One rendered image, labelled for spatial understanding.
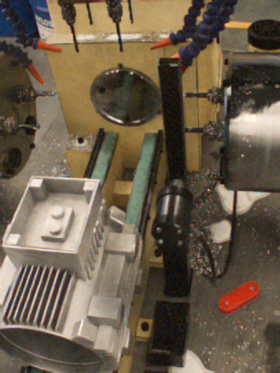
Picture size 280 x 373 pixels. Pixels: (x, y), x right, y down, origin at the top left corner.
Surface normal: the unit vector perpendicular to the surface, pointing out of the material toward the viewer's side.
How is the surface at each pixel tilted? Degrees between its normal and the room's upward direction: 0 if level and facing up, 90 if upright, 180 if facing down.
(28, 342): 47
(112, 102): 90
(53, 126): 0
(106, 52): 90
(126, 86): 90
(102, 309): 0
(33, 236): 0
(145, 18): 90
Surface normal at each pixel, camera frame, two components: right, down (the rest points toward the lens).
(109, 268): -0.11, -0.67
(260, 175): -0.16, 0.76
